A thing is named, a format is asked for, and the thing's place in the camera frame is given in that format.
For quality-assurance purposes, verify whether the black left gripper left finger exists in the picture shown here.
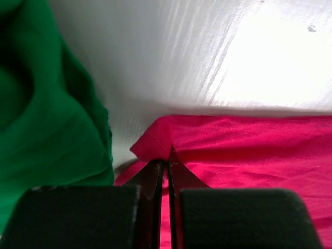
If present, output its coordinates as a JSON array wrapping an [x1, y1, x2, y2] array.
[[1, 160, 164, 248]]

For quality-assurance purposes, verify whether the pink t shirt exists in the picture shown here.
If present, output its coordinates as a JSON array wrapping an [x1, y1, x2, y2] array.
[[115, 115, 331, 248]]

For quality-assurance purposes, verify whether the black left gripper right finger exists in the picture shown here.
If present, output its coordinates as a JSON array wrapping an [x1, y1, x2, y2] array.
[[167, 149, 323, 248]]

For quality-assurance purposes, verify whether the green folded t shirt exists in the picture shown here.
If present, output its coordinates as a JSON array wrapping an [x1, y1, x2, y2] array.
[[1, 1, 114, 228]]

